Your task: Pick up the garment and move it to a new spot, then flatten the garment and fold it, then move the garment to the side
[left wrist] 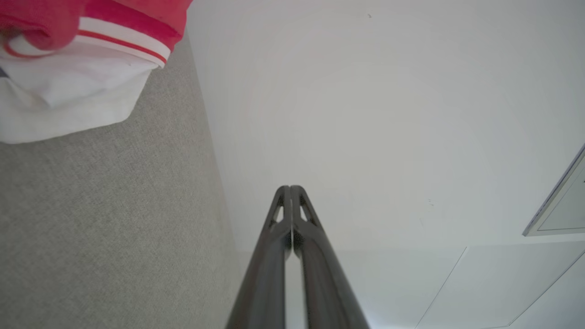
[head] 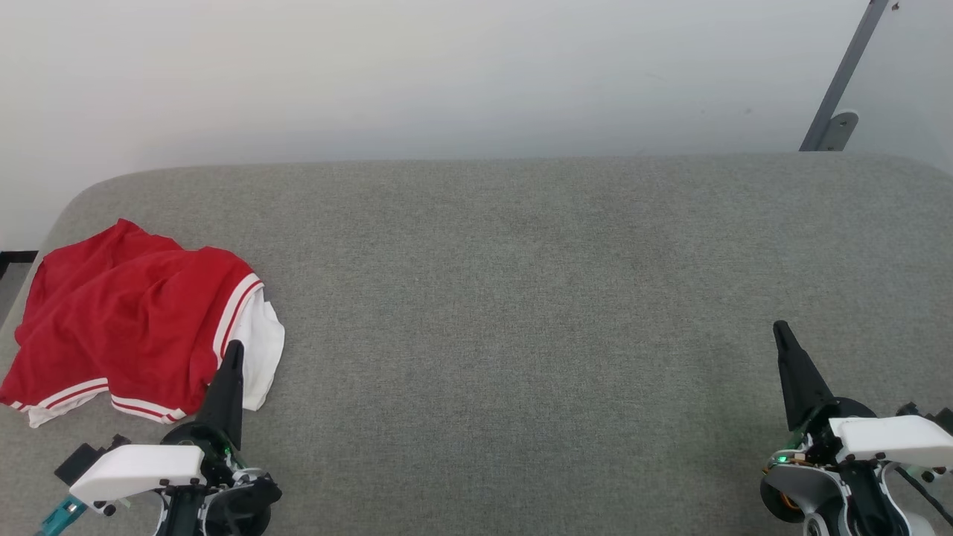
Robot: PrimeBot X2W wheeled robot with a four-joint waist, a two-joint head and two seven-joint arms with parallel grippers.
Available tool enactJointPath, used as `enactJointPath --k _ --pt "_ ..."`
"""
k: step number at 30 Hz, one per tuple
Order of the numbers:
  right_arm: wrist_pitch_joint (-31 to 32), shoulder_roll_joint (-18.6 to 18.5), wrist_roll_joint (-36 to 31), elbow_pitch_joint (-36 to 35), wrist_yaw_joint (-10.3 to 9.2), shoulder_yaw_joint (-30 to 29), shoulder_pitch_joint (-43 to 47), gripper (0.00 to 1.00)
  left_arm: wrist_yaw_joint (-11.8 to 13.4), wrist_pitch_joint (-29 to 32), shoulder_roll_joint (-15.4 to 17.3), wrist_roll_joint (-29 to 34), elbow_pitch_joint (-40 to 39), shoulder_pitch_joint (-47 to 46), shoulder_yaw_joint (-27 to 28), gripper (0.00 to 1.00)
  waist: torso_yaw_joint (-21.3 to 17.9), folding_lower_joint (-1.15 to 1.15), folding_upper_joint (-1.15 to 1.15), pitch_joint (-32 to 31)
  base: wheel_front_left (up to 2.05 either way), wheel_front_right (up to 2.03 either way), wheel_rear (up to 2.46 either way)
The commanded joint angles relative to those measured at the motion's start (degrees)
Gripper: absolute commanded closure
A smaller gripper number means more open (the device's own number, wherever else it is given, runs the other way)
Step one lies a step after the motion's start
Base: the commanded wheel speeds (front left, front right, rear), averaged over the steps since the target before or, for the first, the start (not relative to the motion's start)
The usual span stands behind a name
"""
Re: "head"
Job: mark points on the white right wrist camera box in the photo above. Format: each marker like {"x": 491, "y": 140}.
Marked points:
{"x": 893, "y": 439}

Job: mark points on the red and white garment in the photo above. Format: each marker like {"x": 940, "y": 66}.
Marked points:
{"x": 112, "y": 320}

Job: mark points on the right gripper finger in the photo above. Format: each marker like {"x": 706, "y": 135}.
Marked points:
{"x": 800, "y": 387}

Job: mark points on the grey metal post with bracket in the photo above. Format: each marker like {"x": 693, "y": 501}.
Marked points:
{"x": 849, "y": 67}

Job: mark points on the grey fabric sofa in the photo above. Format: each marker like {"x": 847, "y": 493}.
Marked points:
{"x": 521, "y": 298}

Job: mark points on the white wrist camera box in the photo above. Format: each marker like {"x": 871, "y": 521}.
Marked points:
{"x": 134, "y": 469}
{"x": 893, "y": 439}

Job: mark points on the black skirting strip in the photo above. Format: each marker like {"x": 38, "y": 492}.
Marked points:
{"x": 16, "y": 257}

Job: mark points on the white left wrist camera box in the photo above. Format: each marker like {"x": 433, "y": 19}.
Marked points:
{"x": 134, "y": 469}

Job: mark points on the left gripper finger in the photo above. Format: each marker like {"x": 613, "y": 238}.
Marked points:
{"x": 227, "y": 394}

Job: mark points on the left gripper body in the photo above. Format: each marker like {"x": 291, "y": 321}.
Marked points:
{"x": 242, "y": 506}

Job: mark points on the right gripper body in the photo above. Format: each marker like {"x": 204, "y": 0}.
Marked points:
{"x": 811, "y": 484}

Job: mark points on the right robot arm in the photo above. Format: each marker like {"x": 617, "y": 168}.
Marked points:
{"x": 919, "y": 525}

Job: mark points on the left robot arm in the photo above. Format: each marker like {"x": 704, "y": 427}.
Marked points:
{"x": 182, "y": 517}

